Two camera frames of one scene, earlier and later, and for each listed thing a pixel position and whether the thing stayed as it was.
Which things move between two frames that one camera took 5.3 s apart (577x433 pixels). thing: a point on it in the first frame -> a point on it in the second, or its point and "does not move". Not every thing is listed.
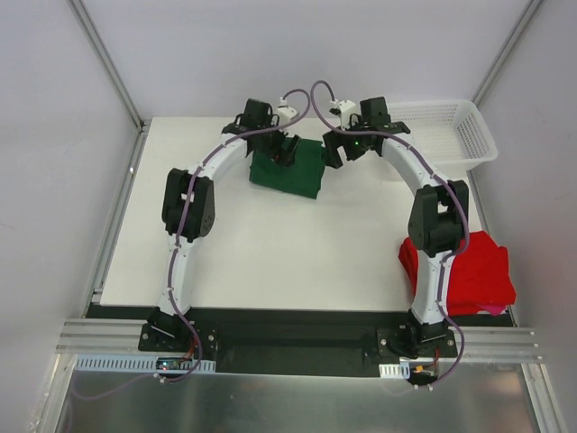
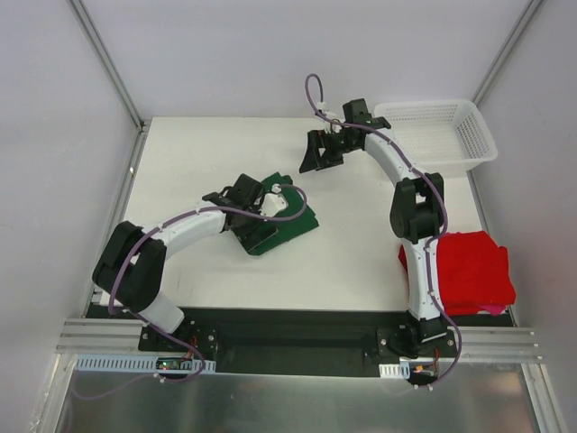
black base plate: x=315 y=343 does not move
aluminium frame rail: x=79 y=336 does not move
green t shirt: x=303 y=178 -> x=292 y=197
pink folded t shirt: x=493 y=308 does not move
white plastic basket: x=449 y=135 does not move
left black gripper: x=279 y=147 -> x=251 y=231
